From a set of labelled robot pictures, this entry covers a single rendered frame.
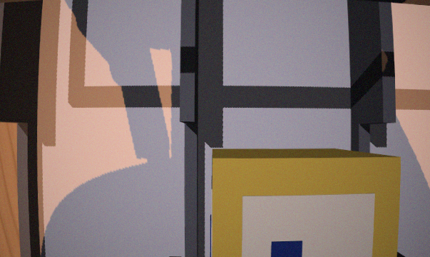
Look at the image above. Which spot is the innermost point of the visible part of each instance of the yellow butter carton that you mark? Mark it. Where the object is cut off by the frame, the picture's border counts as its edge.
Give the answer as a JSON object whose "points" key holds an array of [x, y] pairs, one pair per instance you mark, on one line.
{"points": [[304, 202]]}

